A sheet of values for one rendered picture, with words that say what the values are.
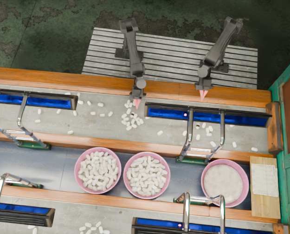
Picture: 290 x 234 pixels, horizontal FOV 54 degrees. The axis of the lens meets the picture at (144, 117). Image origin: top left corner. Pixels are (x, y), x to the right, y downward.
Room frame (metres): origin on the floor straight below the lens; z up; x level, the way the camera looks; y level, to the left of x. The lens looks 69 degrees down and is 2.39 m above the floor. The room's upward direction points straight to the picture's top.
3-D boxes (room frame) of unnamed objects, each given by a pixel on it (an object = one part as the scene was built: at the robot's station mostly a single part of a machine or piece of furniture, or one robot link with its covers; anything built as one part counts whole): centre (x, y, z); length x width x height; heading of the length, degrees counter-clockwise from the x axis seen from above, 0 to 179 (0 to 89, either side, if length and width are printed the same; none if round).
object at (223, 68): (1.05, -0.48, 0.71); 0.20 x 0.07 x 0.08; 81
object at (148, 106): (0.53, -0.31, 1.08); 0.62 x 0.08 x 0.07; 84
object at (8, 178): (0.16, 0.71, 0.90); 0.20 x 0.19 x 0.45; 84
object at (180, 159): (0.46, -0.29, 0.90); 0.20 x 0.19 x 0.45; 84
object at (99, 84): (0.85, 0.10, 0.67); 1.81 x 0.12 x 0.19; 84
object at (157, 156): (0.28, -0.01, 0.72); 0.27 x 0.27 x 0.10
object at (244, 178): (0.24, -0.45, 0.72); 0.27 x 0.27 x 0.10
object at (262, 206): (0.22, -0.67, 0.77); 0.33 x 0.15 x 0.01; 174
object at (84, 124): (0.64, 0.12, 0.73); 1.81 x 0.30 x 0.02; 84
